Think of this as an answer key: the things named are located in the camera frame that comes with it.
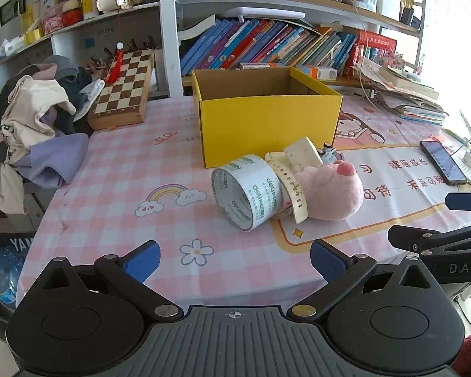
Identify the pink plush pig toy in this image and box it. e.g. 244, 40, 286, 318
294, 160, 364, 221

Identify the cream wrist watch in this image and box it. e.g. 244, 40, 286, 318
264, 151, 308, 224

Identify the pale blue toy truck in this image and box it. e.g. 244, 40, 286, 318
317, 142, 344, 164

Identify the white packing tape roll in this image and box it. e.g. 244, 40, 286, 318
211, 154, 283, 232

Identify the large white charger plug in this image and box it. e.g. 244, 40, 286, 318
284, 136, 323, 171

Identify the black smartphone on table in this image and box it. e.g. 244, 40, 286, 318
420, 140, 467, 186

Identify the pink checkered tablecloth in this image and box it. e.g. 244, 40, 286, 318
18, 96, 471, 306

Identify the stack of papers and books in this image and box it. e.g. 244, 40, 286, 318
355, 58, 448, 126

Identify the water bottle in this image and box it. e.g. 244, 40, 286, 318
0, 246, 26, 307

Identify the wooden chess board box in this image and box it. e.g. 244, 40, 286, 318
87, 49, 154, 131

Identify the pile of clothes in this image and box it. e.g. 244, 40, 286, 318
0, 55, 105, 215

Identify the yellow cardboard box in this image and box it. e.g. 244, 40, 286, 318
191, 66, 343, 168

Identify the red tassel ornament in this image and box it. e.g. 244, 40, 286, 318
105, 42, 124, 85

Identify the row of colourful books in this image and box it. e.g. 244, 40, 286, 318
180, 17, 358, 77

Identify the white charging cable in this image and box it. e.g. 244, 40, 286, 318
337, 0, 382, 111

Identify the white shelf post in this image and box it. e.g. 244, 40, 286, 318
160, 0, 184, 98

